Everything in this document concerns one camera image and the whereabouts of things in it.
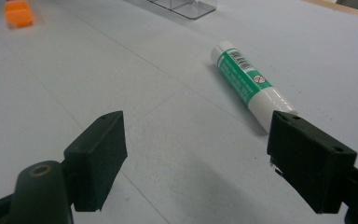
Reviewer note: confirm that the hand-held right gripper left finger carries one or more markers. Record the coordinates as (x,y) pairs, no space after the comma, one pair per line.
(96,161)

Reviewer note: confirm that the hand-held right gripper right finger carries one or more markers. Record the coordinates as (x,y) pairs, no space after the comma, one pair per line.
(310,161)

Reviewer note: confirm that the orange highlighter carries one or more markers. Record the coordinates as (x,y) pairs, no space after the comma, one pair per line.
(18,14)

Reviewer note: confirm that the white table cover sheet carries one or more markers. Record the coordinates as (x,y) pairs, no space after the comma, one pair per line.
(183,124)

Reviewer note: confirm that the green and white glue stick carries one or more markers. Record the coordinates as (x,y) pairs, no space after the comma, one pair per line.
(245,74)

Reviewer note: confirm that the clear plastic organizer box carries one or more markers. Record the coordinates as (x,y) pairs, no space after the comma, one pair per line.
(192,9)

